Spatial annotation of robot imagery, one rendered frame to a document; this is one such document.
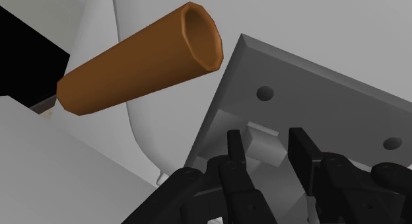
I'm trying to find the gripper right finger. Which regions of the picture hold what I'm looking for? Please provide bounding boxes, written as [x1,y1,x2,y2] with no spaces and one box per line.
[287,127,412,224]

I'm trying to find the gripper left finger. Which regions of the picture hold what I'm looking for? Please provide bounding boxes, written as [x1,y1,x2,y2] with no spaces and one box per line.
[121,129,278,224]

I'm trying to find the brown cylindrical cup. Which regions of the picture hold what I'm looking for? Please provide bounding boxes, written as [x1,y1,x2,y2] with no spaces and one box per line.
[56,1,224,116]

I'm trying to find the white toilet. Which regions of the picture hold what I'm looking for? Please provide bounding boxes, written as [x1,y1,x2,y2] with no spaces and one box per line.
[0,0,412,224]

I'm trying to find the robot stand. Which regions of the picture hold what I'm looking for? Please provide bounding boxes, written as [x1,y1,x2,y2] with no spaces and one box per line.
[0,5,71,115]

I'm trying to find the small white block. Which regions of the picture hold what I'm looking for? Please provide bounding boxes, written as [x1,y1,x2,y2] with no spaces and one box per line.
[246,121,289,168]

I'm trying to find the grey slab with round holes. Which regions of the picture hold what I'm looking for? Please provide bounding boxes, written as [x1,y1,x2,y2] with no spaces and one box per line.
[183,33,412,224]

